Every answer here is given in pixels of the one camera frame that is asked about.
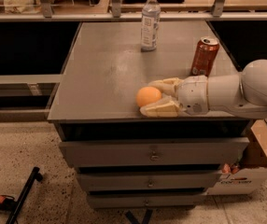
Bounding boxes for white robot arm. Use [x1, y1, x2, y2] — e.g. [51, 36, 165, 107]
[140, 60, 267, 119]

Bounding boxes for black metal stand leg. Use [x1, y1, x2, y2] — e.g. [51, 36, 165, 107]
[6, 167, 43, 224]

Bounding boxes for grey metal shelf frame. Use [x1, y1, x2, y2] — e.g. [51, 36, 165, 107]
[0, 0, 267, 22]

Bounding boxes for bottom grey drawer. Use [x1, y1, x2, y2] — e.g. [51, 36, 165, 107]
[87, 192, 206, 209]

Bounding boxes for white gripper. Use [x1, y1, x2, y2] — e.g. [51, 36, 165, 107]
[140, 76, 208, 118]

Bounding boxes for white cardboard box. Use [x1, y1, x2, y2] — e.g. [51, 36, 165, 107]
[207, 120, 267, 195]

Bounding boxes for top grey drawer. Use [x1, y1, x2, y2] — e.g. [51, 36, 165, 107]
[59, 137, 249, 167]

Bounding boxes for grey drawer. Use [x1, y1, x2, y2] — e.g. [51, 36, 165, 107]
[77, 171, 220, 191]
[87, 192, 206, 209]
[59, 137, 249, 167]

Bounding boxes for orange fruit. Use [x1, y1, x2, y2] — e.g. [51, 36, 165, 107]
[136, 87, 162, 107]

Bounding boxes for grey drawer cabinet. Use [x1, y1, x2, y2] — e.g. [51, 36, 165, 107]
[49, 21, 247, 196]

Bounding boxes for middle grey drawer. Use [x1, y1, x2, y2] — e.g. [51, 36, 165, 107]
[77, 171, 220, 191]

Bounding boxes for clear blue plastic water bottle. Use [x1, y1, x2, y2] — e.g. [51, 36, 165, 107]
[141, 0, 161, 51]

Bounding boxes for orange soda can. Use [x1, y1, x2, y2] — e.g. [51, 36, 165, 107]
[190, 36, 219, 77]

